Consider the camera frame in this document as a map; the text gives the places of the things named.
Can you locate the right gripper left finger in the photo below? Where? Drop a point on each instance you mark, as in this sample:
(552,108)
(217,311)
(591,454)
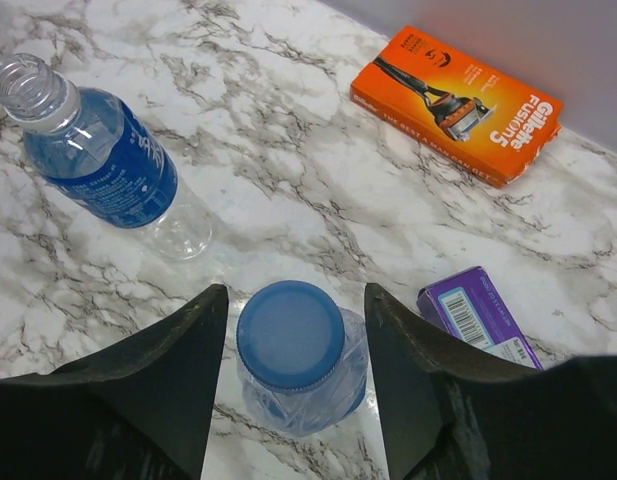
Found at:
(140,408)

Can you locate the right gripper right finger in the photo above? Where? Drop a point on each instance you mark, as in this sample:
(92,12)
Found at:
(451,411)

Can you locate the clear bottle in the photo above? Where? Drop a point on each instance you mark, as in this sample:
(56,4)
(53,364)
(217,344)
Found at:
(89,145)
(303,413)

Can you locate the blue bottle cap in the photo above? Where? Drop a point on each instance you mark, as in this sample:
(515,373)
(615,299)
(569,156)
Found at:
(290,335)

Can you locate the purple toothpaste box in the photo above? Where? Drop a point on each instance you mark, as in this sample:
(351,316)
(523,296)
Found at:
(468,306)

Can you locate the orange razor box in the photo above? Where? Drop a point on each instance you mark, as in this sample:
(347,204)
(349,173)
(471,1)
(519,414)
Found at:
(486,121)

